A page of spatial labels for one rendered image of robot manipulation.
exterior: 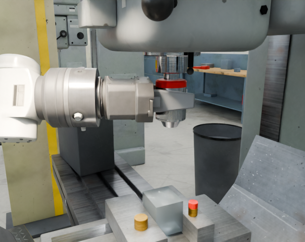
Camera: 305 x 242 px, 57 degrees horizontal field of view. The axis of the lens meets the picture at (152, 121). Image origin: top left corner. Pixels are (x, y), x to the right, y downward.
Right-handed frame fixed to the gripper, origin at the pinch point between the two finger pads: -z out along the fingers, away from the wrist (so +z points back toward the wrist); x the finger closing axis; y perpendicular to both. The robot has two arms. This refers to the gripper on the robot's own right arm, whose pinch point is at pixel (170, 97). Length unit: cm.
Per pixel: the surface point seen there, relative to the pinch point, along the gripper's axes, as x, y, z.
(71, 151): 46, 26, 25
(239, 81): 546, 61, -234
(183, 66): -1.8, -4.9, -1.5
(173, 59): -2.4, -5.8, 0.2
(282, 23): -5.4, -10.6, -13.5
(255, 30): -7.0, -9.5, -9.2
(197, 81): 690, 76, -177
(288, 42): 22.0, -8.9, -30.6
